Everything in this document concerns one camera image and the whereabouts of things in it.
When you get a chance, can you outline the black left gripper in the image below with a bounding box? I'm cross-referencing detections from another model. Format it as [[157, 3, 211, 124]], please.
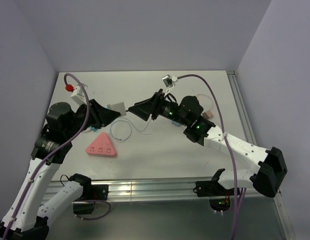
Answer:
[[64, 98, 120, 139]]

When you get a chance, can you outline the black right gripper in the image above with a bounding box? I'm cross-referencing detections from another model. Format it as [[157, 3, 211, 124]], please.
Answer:
[[128, 88, 190, 127]]

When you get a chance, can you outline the white charger plug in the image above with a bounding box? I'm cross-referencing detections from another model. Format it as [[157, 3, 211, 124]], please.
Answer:
[[107, 102, 127, 117]]

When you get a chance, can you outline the pink triangular power strip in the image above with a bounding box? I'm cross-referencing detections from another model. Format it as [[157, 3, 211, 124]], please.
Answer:
[[85, 132, 117, 158]]

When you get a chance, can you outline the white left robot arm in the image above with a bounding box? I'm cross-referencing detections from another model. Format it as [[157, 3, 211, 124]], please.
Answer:
[[0, 99, 121, 240]]

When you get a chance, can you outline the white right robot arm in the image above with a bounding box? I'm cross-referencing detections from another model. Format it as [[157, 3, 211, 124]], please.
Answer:
[[128, 90, 288, 198]]

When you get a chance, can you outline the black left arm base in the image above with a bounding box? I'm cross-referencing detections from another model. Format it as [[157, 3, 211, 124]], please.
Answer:
[[72, 184, 109, 216]]

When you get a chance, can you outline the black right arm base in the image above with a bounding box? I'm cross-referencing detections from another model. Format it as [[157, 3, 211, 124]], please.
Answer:
[[192, 168, 234, 212]]

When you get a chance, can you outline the blue charger plug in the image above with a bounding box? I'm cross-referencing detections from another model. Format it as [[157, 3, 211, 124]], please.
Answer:
[[171, 120, 181, 127]]

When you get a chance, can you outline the brown charger plug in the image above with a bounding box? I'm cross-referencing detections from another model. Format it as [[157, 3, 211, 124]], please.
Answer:
[[202, 110, 214, 120]]

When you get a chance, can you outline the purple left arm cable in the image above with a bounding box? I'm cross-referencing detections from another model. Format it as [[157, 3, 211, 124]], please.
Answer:
[[0, 72, 92, 240]]

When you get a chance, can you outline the aluminium frame rail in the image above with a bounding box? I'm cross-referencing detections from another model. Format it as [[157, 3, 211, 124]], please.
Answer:
[[22, 69, 296, 240]]

